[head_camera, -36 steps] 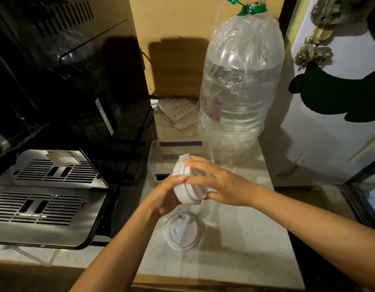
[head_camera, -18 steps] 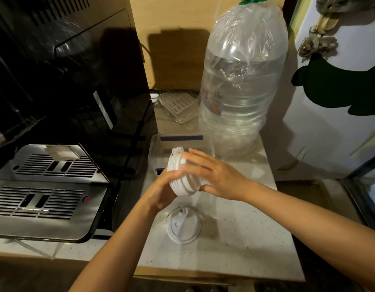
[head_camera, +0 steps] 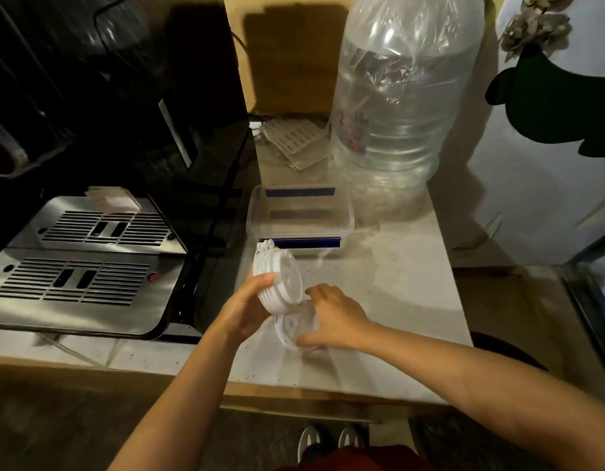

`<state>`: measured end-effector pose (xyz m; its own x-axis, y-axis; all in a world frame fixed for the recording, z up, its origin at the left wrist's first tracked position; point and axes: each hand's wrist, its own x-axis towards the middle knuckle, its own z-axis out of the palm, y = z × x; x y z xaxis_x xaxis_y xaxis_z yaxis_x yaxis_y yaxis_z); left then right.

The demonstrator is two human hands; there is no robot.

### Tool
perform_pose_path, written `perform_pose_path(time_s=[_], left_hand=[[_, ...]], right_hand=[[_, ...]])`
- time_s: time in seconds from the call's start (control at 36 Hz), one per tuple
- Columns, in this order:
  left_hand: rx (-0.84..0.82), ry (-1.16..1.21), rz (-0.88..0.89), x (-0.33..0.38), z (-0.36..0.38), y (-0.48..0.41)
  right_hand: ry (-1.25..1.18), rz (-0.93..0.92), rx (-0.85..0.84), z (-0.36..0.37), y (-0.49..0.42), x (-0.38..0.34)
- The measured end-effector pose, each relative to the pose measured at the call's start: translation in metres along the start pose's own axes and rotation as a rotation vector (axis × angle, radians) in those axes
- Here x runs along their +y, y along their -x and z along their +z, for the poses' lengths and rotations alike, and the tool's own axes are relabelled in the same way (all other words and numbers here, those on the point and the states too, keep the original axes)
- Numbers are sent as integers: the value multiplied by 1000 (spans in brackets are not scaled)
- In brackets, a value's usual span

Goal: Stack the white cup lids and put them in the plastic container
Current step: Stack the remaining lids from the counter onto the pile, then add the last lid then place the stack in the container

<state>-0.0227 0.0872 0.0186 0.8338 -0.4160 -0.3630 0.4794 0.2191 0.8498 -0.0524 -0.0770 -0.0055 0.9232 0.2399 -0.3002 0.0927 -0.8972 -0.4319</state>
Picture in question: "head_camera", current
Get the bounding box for person's right hand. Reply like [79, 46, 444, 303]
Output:
[297, 284, 374, 351]

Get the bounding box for person's left hand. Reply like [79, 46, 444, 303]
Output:
[215, 272, 277, 345]

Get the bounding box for stack of white cup lids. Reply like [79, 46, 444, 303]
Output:
[252, 238, 303, 317]

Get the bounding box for single white cup lid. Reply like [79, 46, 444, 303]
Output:
[274, 300, 328, 352]

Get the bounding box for person's right forearm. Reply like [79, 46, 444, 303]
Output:
[354, 321, 605, 471]

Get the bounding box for person's left forearm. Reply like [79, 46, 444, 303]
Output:
[108, 326, 240, 471]

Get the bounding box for clear plastic container blue clips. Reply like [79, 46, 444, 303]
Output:
[246, 184, 355, 255]

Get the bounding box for person's left shoe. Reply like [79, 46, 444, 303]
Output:
[298, 425, 331, 464]

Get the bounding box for person's shoe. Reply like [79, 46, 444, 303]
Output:
[338, 424, 368, 451]
[298, 425, 331, 464]

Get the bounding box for person's right shoe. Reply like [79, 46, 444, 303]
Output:
[338, 424, 368, 451]

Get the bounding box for person's red shorts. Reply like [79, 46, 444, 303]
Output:
[278, 445, 436, 471]

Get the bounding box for clear bag of paper packets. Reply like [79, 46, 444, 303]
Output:
[260, 117, 333, 171]

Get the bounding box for small steel drip tray grate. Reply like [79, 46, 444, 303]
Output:
[7, 196, 188, 255]

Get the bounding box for black coffee machine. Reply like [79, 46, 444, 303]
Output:
[0, 0, 251, 345]

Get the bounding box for brown cardboard panel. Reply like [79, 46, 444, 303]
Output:
[223, 0, 354, 115]

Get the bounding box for large clear water bottle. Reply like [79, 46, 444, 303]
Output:
[329, 0, 486, 192]

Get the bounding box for white refrigerator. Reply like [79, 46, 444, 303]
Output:
[450, 0, 605, 268]

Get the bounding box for dark green magnet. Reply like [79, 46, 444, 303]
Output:
[485, 44, 605, 158]

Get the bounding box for pale flower decoration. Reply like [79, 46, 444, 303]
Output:
[499, 0, 573, 61]

